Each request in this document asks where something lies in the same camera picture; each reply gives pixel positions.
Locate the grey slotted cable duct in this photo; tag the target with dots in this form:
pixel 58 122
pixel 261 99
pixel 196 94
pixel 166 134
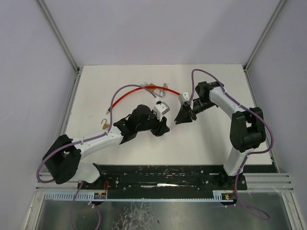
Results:
pixel 69 196

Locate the left aluminium frame post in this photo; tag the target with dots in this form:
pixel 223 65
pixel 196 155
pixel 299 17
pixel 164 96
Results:
pixel 56 32

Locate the large brass long-shackle padlock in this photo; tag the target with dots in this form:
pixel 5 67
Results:
pixel 160 92

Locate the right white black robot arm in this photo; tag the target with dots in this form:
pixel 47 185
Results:
pixel 247 131

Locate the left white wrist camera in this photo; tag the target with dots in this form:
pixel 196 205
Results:
pixel 161 108

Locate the open brass padlock with key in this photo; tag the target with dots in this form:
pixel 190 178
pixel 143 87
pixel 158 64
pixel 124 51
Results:
pixel 105 124

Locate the right aluminium frame post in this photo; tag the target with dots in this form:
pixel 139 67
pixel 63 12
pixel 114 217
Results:
pixel 268 27

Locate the aluminium frame post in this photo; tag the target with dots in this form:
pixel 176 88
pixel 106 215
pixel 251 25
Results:
pixel 268 27
pixel 56 32

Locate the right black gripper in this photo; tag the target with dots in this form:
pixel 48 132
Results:
pixel 188 111

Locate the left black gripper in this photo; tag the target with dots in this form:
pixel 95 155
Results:
pixel 158 125

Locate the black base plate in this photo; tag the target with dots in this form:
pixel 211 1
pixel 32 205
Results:
pixel 161 182

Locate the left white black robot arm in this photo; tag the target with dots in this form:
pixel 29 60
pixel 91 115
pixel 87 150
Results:
pixel 64 158

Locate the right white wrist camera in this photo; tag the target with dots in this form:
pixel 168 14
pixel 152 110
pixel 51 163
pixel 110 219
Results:
pixel 184 98

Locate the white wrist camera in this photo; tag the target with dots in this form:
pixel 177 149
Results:
pixel 184 98
pixel 161 108

